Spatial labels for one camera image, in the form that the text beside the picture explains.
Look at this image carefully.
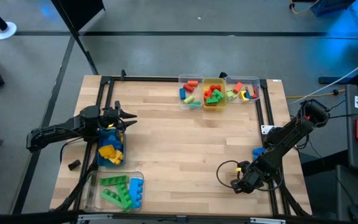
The small clear plastic bin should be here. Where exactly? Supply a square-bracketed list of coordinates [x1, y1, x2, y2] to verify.
[224, 75, 261, 105]
[178, 73, 204, 111]

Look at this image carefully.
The yellow stud block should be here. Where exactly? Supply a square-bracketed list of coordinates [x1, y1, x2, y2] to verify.
[109, 151, 124, 166]
[98, 144, 116, 159]

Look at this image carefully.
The yellow translucent plastic bin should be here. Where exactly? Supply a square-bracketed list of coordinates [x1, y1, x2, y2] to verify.
[201, 77, 228, 112]

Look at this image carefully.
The blue plastic bin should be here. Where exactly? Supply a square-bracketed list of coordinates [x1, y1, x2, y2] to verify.
[96, 128, 127, 168]

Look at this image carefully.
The yellow cable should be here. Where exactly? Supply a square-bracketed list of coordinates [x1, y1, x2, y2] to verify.
[288, 0, 321, 15]
[286, 77, 358, 100]

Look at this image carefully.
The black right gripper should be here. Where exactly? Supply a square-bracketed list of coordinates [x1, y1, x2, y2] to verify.
[230, 157, 276, 194]

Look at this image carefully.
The large clear plastic bin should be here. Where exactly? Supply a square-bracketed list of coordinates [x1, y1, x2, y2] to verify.
[78, 170, 145, 220]

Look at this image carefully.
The black stand foot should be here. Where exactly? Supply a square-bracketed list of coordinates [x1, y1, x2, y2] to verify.
[318, 62, 358, 86]

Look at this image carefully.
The silver bracket plate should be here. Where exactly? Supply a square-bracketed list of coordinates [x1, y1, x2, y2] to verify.
[260, 124, 276, 135]

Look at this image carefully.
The long green stud block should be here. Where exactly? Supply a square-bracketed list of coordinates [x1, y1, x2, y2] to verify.
[100, 189, 126, 208]
[99, 175, 129, 187]
[116, 183, 134, 211]

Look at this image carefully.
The black side cart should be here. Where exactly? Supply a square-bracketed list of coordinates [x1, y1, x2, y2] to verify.
[334, 83, 358, 224]

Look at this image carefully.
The white cable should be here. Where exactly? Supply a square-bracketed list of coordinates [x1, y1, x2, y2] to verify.
[287, 51, 358, 106]

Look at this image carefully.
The black cable bundle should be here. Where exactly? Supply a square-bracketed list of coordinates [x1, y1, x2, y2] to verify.
[50, 155, 102, 215]
[264, 174, 312, 217]

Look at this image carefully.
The black cylinder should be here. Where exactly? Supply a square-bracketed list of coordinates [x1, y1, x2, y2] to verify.
[67, 159, 82, 172]

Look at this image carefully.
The blue square stud block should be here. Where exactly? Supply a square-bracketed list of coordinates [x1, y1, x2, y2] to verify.
[103, 135, 123, 151]

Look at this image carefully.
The black partition panel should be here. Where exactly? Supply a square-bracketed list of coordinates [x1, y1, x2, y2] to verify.
[50, 0, 106, 76]

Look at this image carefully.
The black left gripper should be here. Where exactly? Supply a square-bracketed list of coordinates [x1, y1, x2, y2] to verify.
[101, 100, 139, 131]

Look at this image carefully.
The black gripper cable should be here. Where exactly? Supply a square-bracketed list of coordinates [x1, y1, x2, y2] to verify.
[216, 159, 241, 189]

